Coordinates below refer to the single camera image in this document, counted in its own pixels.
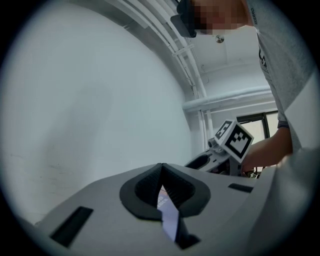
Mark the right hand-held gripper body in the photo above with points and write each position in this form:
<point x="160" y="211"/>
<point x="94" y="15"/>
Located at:
<point x="236" y="141"/>

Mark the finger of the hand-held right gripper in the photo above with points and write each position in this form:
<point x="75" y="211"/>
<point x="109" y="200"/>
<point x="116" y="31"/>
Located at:
<point x="200" y="162"/>

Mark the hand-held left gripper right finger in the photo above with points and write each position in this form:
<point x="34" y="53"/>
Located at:
<point x="220" y="197"/>

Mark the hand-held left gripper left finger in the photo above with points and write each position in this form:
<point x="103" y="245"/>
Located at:
<point x="100" y="200"/>

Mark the blue notebook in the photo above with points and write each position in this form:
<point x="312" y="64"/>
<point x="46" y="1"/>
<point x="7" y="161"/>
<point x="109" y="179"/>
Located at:
<point x="170" y="221"/>

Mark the person's right forearm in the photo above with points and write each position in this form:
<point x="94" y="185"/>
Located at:
<point x="271" y="147"/>

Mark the white vertical pipe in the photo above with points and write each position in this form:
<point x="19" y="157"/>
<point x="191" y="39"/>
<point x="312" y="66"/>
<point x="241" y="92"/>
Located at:
<point x="208" y="125"/>

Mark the dark framed window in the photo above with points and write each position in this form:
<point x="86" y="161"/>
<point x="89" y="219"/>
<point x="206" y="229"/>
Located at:
<point x="265" y="125"/>

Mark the thick white horizontal pipe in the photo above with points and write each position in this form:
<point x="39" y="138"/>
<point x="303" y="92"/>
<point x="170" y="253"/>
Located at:
<point x="225" y="100"/>

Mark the person's grey t-shirt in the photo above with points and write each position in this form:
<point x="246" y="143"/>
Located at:
<point x="282" y="50"/>

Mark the metal ceiling sprinkler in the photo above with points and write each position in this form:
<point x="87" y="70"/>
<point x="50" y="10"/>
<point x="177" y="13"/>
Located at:
<point x="219" y="39"/>

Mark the bundle of white ceiling conduits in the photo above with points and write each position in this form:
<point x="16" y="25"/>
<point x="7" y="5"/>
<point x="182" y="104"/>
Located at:
<point x="175" y="42"/>

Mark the person's head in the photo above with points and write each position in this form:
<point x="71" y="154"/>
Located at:
<point x="220" y="12"/>

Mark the black head-worn camera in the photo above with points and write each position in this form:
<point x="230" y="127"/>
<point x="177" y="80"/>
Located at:
<point x="183" y="17"/>

